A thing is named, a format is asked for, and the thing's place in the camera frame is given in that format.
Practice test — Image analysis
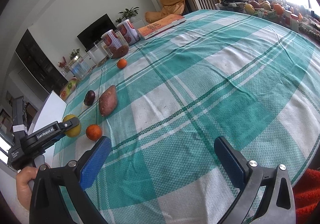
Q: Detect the yellow-green pear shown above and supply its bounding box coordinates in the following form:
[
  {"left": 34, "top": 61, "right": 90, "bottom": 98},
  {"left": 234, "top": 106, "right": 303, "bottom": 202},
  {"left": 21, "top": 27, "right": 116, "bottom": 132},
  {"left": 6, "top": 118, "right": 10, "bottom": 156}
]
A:
[{"left": 63, "top": 114, "right": 81, "bottom": 138}]

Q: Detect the orange tangerine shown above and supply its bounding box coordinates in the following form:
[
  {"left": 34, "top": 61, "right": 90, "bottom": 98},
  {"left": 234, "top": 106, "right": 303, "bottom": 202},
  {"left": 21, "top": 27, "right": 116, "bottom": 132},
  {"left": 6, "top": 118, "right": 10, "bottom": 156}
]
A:
[
  {"left": 117, "top": 58, "right": 127, "bottom": 69},
  {"left": 86, "top": 125, "right": 103, "bottom": 141}
]

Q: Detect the dark mangosteen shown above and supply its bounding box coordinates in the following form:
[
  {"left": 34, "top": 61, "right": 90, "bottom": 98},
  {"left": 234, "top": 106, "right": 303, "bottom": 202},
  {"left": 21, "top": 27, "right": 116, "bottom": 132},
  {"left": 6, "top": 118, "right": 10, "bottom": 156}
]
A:
[{"left": 84, "top": 90, "right": 95, "bottom": 106}]

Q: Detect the small sweet potato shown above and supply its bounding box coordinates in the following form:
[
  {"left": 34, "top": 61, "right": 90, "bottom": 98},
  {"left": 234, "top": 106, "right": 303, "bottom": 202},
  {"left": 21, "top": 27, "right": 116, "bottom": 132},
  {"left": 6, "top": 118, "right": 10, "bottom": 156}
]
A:
[{"left": 98, "top": 85, "right": 118, "bottom": 116}]

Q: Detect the person's left hand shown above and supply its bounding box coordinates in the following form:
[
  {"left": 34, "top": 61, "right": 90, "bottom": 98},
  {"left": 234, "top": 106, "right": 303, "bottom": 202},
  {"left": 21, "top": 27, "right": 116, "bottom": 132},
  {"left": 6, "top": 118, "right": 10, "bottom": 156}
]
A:
[{"left": 16, "top": 166, "right": 39, "bottom": 210}]

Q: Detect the white cardboard box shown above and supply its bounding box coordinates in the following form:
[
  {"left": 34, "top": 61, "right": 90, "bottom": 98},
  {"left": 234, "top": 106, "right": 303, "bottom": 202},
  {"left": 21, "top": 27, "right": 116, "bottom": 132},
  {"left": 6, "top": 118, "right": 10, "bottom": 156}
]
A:
[{"left": 28, "top": 91, "right": 67, "bottom": 135}]

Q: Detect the fruit print pouch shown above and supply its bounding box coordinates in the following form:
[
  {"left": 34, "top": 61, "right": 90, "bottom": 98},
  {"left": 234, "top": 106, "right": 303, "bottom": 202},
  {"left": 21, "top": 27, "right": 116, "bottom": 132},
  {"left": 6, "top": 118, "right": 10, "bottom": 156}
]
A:
[{"left": 60, "top": 77, "right": 79, "bottom": 101}]

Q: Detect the glass jar gold lid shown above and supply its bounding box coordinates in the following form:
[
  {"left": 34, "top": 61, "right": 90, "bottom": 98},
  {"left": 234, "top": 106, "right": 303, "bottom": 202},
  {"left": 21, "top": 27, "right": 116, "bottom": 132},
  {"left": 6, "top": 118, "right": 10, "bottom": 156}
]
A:
[{"left": 68, "top": 55, "right": 91, "bottom": 81}]

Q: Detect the small plant with red flowers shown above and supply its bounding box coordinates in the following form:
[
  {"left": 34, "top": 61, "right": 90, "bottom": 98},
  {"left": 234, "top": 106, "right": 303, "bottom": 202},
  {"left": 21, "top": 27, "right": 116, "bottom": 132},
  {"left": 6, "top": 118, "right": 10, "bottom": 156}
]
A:
[{"left": 58, "top": 48, "right": 80, "bottom": 72}]

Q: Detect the orange fuzzy cushion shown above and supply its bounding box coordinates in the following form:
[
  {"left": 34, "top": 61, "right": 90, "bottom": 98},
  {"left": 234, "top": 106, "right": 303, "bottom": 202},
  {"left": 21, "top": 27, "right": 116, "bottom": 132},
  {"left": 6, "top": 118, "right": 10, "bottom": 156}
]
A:
[{"left": 293, "top": 168, "right": 319, "bottom": 223}]

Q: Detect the far sweet potato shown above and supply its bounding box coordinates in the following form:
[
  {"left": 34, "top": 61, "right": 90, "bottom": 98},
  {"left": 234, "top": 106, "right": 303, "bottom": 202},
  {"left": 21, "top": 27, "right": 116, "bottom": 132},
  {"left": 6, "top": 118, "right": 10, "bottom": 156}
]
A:
[{"left": 111, "top": 46, "right": 129, "bottom": 59}]

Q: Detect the black television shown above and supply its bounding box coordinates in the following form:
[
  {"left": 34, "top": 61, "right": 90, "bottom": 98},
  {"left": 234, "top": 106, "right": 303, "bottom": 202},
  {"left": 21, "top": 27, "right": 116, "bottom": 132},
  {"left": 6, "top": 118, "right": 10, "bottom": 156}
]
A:
[{"left": 77, "top": 14, "right": 116, "bottom": 50}]

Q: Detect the teal white plaid tablecloth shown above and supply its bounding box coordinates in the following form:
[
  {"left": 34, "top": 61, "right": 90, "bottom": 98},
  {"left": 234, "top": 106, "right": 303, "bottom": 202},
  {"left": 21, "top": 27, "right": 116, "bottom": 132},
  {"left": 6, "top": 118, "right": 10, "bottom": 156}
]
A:
[{"left": 65, "top": 10, "right": 319, "bottom": 223}]

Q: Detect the left printed tin can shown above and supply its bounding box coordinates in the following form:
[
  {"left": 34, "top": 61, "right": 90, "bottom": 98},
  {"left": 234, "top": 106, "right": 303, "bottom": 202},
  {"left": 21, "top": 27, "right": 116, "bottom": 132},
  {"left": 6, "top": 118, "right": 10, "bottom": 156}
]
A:
[{"left": 101, "top": 29, "right": 123, "bottom": 54}]

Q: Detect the printed tin can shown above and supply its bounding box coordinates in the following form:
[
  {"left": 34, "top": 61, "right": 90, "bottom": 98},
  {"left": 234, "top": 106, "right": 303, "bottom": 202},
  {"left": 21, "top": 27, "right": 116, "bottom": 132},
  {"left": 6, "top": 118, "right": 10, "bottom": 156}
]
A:
[
  {"left": 101, "top": 29, "right": 123, "bottom": 54},
  {"left": 116, "top": 19, "right": 140, "bottom": 45}
]

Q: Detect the right printed tin can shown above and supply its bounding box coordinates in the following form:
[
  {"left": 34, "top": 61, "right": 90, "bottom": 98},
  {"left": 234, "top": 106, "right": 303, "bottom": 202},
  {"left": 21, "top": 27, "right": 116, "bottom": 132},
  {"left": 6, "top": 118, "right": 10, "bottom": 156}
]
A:
[{"left": 116, "top": 19, "right": 140, "bottom": 45}]

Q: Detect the green potted plant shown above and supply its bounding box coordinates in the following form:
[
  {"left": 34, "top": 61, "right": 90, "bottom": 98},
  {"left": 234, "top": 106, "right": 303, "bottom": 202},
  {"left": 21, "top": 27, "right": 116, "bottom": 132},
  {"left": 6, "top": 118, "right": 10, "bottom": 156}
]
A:
[{"left": 116, "top": 7, "right": 139, "bottom": 23}]

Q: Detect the orange book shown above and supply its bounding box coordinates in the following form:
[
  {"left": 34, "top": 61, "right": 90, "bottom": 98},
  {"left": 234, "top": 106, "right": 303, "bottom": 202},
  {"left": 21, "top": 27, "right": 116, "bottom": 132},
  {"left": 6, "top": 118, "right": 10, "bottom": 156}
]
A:
[{"left": 138, "top": 14, "right": 186, "bottom": 40}]

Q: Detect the orange beanbag chair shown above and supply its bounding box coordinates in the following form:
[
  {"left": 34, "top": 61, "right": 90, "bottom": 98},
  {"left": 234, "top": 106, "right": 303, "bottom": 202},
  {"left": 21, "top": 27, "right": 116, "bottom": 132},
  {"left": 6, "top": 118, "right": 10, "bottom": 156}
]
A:
[{"left": 145, "top": 0, "right": 185, "bottom": 23}]

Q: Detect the cluttered wooden side table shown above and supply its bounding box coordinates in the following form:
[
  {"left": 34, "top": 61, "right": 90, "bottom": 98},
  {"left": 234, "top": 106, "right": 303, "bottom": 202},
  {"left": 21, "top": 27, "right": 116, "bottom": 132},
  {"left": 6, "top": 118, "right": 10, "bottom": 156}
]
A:
[{"left": 217, "top": 0, "right": 319, "bottom": 42}]

